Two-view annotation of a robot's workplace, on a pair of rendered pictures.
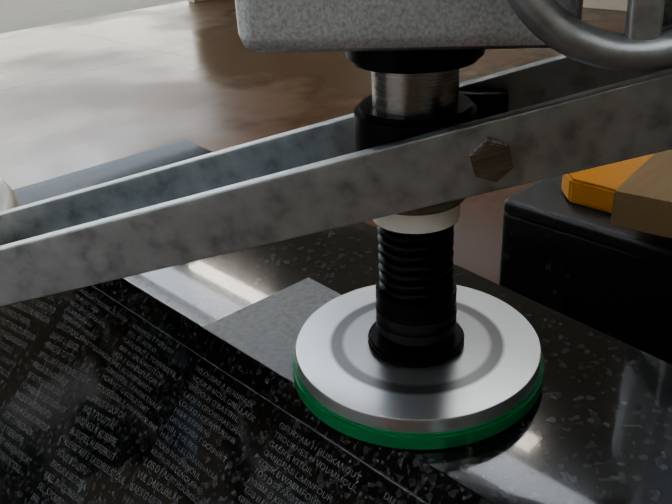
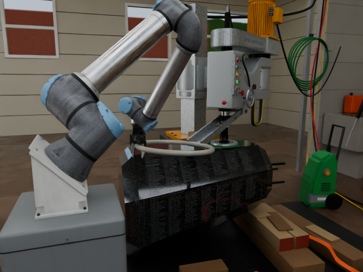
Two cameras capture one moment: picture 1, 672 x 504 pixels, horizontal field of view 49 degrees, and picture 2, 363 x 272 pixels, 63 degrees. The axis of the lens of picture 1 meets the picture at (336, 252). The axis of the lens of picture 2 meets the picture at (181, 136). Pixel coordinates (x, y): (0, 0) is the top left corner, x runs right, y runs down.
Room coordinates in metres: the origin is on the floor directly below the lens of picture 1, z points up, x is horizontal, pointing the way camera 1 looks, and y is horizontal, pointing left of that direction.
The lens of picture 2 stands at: (-0.12, 2.18, 1.32)
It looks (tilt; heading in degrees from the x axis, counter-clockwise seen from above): 10 degrees down; 295
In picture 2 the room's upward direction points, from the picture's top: straight up
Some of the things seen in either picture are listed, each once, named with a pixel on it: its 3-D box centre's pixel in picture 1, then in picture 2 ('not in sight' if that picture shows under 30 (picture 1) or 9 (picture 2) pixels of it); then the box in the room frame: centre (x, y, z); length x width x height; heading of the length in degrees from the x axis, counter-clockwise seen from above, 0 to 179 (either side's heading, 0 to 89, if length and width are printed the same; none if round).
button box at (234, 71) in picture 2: not in sight; (235, 74); (0.44, 0.02, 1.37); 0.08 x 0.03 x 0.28; 79
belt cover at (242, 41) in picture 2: not in sight; (246, 46); (0.47, -0.41, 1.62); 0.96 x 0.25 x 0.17; 79
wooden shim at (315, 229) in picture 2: not in sight; (321, 232); (-0.23, -0.27, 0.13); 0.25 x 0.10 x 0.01; 140
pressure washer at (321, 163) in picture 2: not in sight; (321, 165); (-0.20, -1.24, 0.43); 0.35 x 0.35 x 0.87; 27
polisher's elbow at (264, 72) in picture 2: not in sight; (257, 79); (0.41, -0.71, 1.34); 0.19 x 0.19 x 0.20
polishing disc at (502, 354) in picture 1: (415, 345); (223, 142); (0.54, -0.07, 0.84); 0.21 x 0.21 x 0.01
